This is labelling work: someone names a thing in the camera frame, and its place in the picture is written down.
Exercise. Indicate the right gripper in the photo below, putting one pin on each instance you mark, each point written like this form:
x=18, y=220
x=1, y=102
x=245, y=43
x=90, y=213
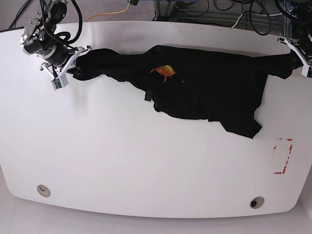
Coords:
x=64, y=59

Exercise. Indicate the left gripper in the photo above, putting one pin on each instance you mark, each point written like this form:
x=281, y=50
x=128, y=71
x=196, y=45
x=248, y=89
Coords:
x=298, y=50

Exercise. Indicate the black t-shirt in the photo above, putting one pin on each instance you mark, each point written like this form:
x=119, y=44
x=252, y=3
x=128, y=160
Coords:
x=195, y=84

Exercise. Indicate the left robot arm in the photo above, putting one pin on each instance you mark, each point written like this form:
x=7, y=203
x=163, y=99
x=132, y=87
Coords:
x=298, y=14

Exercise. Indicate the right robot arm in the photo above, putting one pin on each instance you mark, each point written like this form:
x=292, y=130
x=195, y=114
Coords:
x=55, y=49

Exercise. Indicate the red tape rectangle marking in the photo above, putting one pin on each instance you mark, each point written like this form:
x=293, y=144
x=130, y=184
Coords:
x=281, y=155

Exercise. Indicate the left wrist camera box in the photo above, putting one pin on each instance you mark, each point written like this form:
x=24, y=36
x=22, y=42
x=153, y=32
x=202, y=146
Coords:
x=306, y=71

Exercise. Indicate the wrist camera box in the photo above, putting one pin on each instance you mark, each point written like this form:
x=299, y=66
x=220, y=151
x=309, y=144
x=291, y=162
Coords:
x=59, y=82
x=306, y=71

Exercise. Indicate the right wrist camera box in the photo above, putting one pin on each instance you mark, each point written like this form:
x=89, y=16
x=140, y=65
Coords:
x=59, y=82

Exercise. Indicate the left table cable grommet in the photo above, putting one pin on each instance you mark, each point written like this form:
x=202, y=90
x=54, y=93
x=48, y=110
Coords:
x=43, y=191

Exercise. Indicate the table cable grommet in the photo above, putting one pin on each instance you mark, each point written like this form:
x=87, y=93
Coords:
x=43, y=191
x=257, y=202

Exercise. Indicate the right table cable grommet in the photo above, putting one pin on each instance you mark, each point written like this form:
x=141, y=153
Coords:
x=257, y=202

